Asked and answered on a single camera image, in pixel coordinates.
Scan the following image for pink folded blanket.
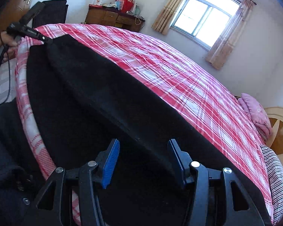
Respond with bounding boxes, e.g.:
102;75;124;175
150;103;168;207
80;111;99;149
238;93;272;142

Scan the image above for beige right curtain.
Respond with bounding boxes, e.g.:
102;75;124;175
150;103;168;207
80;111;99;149
205;0;255;70

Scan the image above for beige left curtain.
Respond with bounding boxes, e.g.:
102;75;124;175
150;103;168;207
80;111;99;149
151;0;184;35

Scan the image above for red gift bag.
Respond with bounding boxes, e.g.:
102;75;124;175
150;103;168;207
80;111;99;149
116;0;134;13

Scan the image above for beige curtain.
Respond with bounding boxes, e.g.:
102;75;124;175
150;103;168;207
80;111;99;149
205;0;255;70
151;0;184;35

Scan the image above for window with metal frame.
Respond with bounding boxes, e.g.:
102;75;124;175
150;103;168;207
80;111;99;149
171;0;241;50

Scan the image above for red plaid bed cover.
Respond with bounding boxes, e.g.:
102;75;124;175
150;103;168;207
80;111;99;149
15;23;274;226

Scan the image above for person left hand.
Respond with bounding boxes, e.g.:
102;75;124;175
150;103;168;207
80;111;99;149
0;31;18;62

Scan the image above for brown wooden desk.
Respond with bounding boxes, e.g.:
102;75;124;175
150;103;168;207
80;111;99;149
85;5;145;32

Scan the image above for black chair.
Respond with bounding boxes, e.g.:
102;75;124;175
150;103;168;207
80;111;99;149
32;0;68;28

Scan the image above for black pants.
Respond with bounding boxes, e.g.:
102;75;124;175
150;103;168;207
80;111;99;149
26;35;271;225

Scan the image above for cream wooden headboard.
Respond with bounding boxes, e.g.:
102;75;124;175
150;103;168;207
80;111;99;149
265;107;283;165

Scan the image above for striped pillow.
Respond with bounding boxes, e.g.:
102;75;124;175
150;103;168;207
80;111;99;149
260;145;283;224

